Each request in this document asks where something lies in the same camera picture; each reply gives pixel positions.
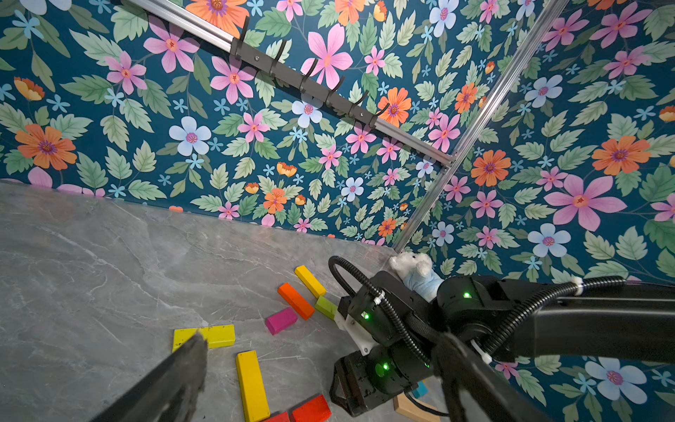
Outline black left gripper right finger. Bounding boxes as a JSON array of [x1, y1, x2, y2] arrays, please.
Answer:
[[432, 333, 551, 421]]

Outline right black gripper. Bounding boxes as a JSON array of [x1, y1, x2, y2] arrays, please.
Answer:
[[330, 271, 446, 417]]

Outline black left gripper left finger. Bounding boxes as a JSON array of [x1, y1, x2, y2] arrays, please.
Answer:
[[94, 334, 208, 421]]

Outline long yellow block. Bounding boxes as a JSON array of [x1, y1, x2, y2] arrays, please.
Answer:
[[236, 350, 271, 422]]

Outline red block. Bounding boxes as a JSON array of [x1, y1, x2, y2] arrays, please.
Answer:
[[263, 411, 290, 422], [291, 395, 332, 422]]

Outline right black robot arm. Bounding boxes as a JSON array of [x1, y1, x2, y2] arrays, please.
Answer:
[[330, 270, 674, 421]]

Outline teal blue block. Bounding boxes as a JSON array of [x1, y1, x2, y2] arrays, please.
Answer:
[[411, 382, 428, 399]]

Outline white teddy bear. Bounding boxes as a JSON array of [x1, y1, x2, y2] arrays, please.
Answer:
[[388, 251, 444, 302]]

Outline yellow flat block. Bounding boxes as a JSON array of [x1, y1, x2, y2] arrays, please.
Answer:
[[172, 325, 236, 352]]

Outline lime green square block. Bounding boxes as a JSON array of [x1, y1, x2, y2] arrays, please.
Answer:
[[315, 295, 338, 321]]

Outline yellow block at back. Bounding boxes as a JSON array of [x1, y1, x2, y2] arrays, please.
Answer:
[[295, 266, 327, 299]]

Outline long orange block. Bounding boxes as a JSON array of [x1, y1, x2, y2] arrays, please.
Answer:
[[278, 283, 315, 320]]

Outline magenta block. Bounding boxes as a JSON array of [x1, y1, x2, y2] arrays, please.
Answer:
[[265, 308, 298, 335]]

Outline black hook rail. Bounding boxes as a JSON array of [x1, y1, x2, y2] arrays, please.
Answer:
[[230, 17, 396, 136]]

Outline aluminium frame post back right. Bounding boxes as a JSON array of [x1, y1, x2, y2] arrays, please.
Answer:
[[392, 0, 569, 253]]

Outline horizontal aluminium frame bar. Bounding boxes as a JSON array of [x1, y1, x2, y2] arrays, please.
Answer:
[[131, 0, 455, 167]]

